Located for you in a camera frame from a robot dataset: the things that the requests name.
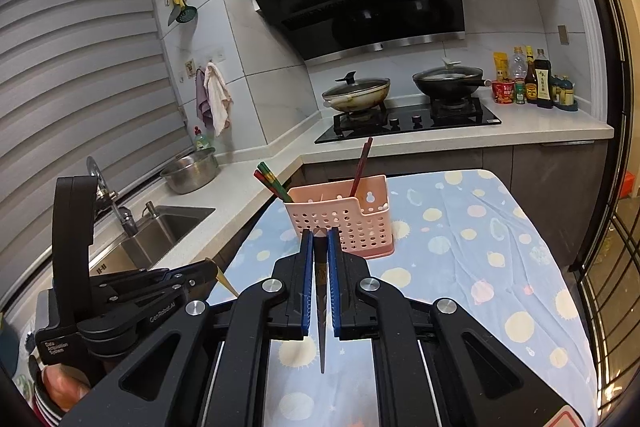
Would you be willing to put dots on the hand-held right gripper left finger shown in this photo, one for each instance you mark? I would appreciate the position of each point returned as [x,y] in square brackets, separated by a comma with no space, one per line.
[306,287]

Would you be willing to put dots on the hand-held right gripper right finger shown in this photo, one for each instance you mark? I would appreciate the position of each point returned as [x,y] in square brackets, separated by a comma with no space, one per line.
[335,287]

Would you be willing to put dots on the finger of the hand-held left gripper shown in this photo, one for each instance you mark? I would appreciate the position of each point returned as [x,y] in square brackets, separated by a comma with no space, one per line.
[165,277]

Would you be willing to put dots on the dark purple chopstick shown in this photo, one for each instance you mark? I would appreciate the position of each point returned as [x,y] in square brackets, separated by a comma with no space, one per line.
[321,347]

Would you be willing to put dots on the gold flower spoon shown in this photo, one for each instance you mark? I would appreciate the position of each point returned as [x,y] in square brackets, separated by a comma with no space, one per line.
[227,284]

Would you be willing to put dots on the pink perforated utensil basket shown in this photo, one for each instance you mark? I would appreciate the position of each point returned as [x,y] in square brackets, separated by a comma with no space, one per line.
[365,227]

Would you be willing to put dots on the green chopstick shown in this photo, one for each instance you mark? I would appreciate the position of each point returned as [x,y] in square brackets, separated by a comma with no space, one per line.
[272,182]
[264,169]

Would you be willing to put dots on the dark red chopstick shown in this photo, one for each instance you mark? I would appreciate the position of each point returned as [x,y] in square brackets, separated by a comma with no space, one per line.
[260,178]

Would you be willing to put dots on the dark red chopsticks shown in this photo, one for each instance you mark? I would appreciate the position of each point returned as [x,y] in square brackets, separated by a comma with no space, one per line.
[367,147]

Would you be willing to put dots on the person's left hand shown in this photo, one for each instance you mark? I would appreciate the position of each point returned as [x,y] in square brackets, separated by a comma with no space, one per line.
[65,387]

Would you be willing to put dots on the stainless steel sink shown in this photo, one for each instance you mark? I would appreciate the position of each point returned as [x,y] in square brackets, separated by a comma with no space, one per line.
[170,227]

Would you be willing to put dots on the chrome faucet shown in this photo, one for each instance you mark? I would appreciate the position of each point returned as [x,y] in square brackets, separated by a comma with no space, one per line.
[125,219]

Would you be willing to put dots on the steel soap dispenser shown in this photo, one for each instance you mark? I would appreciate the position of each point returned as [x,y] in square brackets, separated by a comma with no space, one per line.
[150,214]

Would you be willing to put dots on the stainless steel basin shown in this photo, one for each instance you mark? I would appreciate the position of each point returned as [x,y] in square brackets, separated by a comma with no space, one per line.
[190,174]

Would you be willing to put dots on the green dish soap bottle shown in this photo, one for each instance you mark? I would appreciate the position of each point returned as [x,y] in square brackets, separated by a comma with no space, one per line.
[202,142]

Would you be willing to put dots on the grey window blind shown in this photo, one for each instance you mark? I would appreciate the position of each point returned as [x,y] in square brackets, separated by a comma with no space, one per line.
[75,82]

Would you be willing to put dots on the blue planet print tablecloth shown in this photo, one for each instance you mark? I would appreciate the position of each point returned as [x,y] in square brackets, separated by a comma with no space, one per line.
[475,232]

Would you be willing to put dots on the black gas cooktop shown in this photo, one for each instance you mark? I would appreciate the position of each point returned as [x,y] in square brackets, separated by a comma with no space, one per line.
[400,127]

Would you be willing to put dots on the purple hanging towel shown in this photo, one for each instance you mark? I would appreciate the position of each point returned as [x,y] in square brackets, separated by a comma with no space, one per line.
[201,102]

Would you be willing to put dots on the white hanging towel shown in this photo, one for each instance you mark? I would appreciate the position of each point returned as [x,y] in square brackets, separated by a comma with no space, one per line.
[217,97]

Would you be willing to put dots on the beige wok with glass lid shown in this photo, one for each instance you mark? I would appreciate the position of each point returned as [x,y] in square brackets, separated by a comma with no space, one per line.
[357,94]

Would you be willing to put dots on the black wok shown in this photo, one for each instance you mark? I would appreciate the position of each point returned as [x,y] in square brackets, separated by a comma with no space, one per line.
[445,87]

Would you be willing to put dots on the dark base cabinet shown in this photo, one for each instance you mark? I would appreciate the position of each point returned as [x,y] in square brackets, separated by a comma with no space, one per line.
[550,187]

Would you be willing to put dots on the white stone countertop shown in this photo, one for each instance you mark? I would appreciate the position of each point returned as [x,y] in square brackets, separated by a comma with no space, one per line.
[525,127]

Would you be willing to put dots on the red instant noodle cup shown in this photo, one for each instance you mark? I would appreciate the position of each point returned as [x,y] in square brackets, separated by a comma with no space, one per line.
[504,92]

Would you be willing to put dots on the small green seasoning jar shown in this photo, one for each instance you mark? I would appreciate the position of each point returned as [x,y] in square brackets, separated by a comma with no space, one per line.
[520,96]

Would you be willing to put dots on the yellow seasoning packet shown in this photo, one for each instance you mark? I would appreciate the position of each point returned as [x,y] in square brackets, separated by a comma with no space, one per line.
[500,64]

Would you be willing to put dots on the brown sauce bottle yellow cap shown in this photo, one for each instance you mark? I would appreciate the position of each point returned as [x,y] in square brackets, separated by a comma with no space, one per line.
[531,87]

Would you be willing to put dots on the clear plastic bottle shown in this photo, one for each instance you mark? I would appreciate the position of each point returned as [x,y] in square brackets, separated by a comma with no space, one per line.
[518,67]

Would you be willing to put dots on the dark sauce bottle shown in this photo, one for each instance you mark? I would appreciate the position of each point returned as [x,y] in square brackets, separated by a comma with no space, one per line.
[543,82]

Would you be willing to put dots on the blue condiment jar set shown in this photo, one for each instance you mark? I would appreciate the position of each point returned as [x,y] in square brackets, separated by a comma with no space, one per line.
[565,97]

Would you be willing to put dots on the wall outlet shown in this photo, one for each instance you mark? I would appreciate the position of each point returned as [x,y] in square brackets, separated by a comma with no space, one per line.
[189,69]

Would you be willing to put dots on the grey wall switch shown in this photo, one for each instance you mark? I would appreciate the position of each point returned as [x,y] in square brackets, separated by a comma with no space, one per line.
[563,35]

